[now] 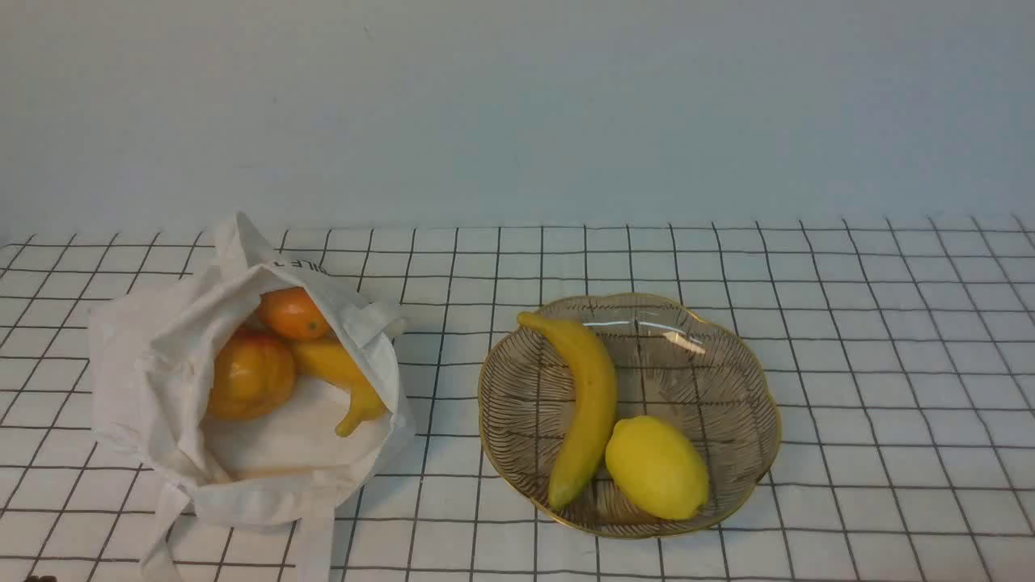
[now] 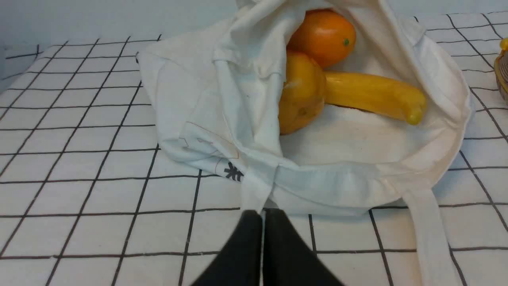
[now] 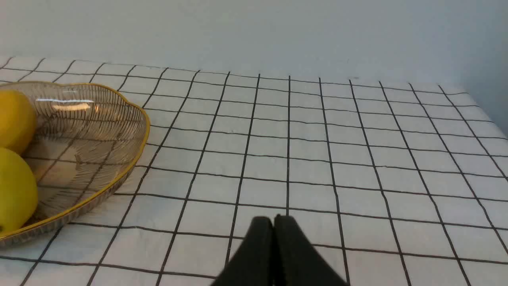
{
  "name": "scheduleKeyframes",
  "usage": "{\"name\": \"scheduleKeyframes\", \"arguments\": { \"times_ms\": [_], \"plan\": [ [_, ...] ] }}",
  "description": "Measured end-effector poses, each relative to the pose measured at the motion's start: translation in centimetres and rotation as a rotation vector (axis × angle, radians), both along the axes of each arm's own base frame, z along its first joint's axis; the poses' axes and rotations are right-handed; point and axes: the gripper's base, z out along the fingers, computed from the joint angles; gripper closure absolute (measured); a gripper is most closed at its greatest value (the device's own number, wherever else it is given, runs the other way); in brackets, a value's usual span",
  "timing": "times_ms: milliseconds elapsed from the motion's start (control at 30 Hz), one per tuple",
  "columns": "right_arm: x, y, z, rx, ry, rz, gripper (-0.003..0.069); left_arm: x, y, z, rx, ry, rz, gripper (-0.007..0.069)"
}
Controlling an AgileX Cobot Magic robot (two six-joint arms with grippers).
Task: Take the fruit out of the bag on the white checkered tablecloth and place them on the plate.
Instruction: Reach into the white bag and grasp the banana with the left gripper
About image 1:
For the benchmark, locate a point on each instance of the yellow banana in bag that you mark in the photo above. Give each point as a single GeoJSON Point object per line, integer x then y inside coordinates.
{"type": "Point", "coordinates": [329, 361]}

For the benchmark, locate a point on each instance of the white canvas tote bag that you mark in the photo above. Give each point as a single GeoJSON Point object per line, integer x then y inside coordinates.
{"type": "Point", "coordinates": [152, 357]}

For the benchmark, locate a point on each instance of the white black-grid tablecloth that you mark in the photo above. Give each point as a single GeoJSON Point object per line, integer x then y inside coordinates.
{"type": "Point", "coordinates": [900, 355]}

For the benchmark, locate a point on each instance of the yellow banana on plate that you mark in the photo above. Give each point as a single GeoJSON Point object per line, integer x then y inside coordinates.
{"type": "Point", "coordinates": [595, 388]}

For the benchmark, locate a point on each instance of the yellow lemon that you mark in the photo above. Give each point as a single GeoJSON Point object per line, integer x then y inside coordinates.
{"type": "Point", "coordinates": [657, 468]}

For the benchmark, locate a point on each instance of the small orange tangerine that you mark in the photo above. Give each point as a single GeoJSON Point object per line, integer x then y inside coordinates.
{"type": "Point", "coordinates": [292, 314]}

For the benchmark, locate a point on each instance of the large orange fruit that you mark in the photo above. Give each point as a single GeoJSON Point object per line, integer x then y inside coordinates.
{"type": "Point", "coordinates": [254, 374]}

